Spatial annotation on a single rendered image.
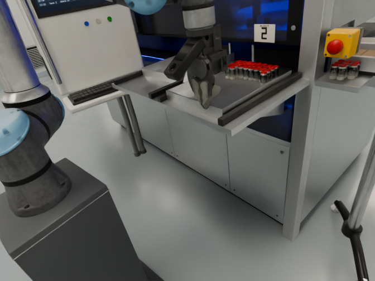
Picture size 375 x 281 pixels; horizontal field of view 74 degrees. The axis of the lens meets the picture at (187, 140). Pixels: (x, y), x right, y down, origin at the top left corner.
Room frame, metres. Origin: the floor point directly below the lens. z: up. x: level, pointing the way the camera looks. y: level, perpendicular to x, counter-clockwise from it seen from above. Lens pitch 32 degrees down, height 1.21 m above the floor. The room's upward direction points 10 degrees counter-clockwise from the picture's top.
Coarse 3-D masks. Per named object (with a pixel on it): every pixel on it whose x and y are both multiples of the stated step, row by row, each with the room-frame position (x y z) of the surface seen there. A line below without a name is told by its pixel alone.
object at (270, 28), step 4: (256, 24) 0.94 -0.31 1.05; (260, 24) 0.93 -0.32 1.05; (264, 24) 0.92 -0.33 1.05; (268, 24) 0.90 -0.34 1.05; (256, 28) 0.94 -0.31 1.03; (260, 28) 0.93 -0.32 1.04; (268, 28) 0.90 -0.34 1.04; (272, 28) 0.89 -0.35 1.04; (256, 32) 0.94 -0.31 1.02; (260, 32) 0.93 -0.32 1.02; (268, 32) 0.90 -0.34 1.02; (272, 32) 0.89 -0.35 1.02; (256, 36) 0.94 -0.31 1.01; (260, 36) 0.93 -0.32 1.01; (264, 36) 0.92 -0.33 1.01; (268, 36) 0.90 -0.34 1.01; (272, 36) 0.89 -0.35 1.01; (256, 40) 0.94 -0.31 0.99; (260, 40) 0.93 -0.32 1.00; (264, 40) 0.92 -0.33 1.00; (268, 40) 0.90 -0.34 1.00; (272, 40) 0.89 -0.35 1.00
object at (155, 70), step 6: (162, 60) 1.21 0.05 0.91; (168, 60) 1.23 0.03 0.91; (228, 60) 1.11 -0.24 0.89; (150, 66) 1.17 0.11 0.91; (156, 66) 1.19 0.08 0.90; (162, 66) 1.21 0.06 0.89; (144, 72) 1.13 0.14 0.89; (150, 72) 1.09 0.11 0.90; (156, 72) 1.05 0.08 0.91; (162, 72) 1.02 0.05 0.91; (156, 78) 1.06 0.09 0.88; (162, 78) 1.02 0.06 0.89; (168, 78) 0.98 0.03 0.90
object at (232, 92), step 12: (288, 72) 0.78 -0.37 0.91; (180, 84) 0.84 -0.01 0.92; (216, 84) 0.87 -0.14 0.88; (228, 84) 0.85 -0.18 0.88; (240, 84) 0.83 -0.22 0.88; (252, 84) 0.81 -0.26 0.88; (168, 96) 0.80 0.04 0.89; (180, 96) 0.74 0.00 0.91; (192, 96) 0.79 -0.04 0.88; (216, 96) 0.76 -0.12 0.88; (228, 96) 0.74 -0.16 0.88; (240, 96) 0.73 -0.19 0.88; (252, 96) 0.67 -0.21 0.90; (192, 108) 0.70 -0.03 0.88; (216, 108) 0.61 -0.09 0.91; (228, 108) 0.61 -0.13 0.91
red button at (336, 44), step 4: (336, 40) 0.70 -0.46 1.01; (328, 44) 0.71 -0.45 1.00; (332, 44) 0.70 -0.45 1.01; (336, 44) 0.69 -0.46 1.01; (340, 44) 0.68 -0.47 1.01; (328, 48) 0.70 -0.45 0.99; (332, 48) 0.69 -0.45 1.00; (336, 48) 0.69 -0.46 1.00; (340, 48) 0.68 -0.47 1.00; (328, 52) 0.71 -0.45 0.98; (332, 52) 0.69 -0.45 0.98; (336, 52) 0.69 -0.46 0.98
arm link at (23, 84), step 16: (0, 0) 0.65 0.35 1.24; (0, 16) 0.64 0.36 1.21; (0, 32) 0.63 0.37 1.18; (16, 32) 0.66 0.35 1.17; (0, 48) 0.62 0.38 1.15; (16, 48) 0.64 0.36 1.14; (0, 64) 0.62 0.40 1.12; (16, 64) 0.63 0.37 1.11; (32, 64) 0.68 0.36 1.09; (0, 80) 0.63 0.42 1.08; (16, 80) 0.62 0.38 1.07; (32, 80) 0.65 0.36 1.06; (16, 96) 0.61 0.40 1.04; (32, 96) 0.62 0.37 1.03; (48, 96) 0.65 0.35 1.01; (32, 112) 0.60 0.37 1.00; (48, 112) 0.63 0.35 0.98; (64, 112) 0.71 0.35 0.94
